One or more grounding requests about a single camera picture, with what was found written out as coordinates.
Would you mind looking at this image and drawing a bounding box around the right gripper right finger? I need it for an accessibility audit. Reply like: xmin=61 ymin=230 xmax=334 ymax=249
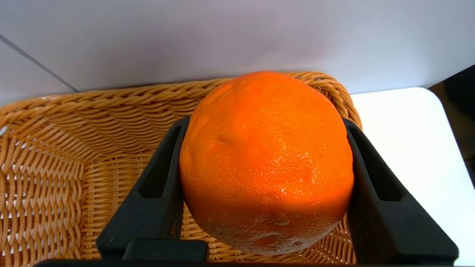
xmin=343 ymin=118 xmax=459 ymax=264

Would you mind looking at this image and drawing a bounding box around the orange wicker basket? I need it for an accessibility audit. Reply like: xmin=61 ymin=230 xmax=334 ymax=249
xmin=0 ymin=71 xmax=362 ymax=264

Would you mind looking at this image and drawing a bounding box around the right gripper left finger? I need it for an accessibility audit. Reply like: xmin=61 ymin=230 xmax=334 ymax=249
xmin=96 ymin=117 xmax=190 ymax=260

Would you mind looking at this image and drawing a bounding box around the orange fruit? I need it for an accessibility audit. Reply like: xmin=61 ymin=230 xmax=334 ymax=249
xmin=179 ymin=71 xmax=355 ymax=256

